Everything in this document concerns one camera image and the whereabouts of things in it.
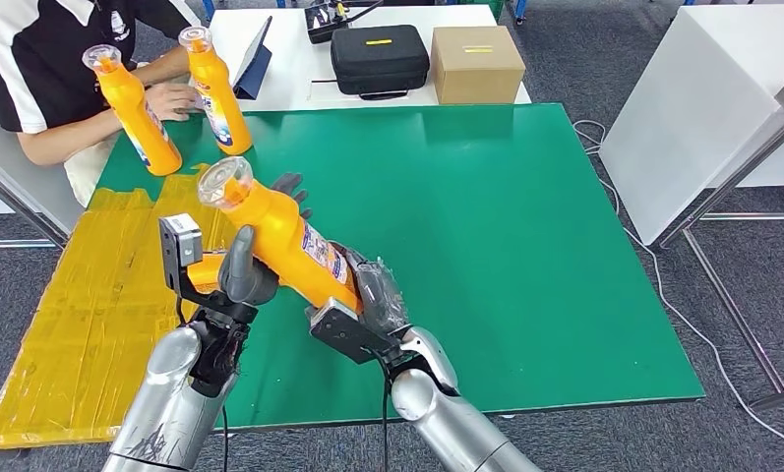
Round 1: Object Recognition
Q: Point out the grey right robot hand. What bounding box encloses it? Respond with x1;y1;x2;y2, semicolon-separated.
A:
329;242;411;336

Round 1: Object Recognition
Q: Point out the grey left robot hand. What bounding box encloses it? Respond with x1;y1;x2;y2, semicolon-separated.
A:
216;171;315;308

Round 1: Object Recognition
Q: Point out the orange detergent bottle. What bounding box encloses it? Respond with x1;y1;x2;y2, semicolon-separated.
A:
177;25;255;157
197;155;365;318
186;252;227;296
82;43;184;178

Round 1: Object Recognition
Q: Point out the green table board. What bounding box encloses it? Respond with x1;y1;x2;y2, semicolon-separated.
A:
94;101;707;435

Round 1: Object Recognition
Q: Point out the yellow taped sheet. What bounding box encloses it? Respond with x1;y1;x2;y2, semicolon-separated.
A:
0;162;236;450

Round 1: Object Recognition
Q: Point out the tablet in blue cover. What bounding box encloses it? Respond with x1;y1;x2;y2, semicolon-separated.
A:
231;15;274;101

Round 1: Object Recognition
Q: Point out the white table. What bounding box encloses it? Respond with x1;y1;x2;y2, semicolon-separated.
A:
597;3;784;246
177;3;533;113

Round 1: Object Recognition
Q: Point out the black zip case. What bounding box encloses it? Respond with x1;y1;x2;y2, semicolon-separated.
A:
329;24;431;101

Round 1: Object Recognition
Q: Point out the cardboard box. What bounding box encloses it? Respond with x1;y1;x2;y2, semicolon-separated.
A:
429;25;527;106

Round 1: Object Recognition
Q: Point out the black screen device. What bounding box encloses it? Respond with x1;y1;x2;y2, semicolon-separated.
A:
303;0;387;45

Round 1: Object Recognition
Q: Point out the person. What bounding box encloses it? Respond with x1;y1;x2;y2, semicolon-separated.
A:
0;0;204;208

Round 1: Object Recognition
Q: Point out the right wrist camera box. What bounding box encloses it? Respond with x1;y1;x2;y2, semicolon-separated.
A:
308;297;404;366

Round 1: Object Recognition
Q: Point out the black right camera cable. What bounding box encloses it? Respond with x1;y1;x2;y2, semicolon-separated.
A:
365;348;394;472

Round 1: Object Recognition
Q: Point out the white cable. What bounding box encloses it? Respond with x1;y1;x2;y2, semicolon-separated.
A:
573;117;784;457

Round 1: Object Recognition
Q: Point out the grey metal frame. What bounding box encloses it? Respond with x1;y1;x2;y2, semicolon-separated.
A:
651;79;784;413

